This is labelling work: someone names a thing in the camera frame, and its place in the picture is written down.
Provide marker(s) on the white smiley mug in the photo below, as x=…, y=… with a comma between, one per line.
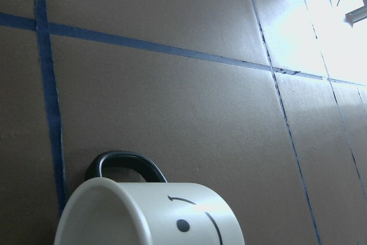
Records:
x=126, y=199

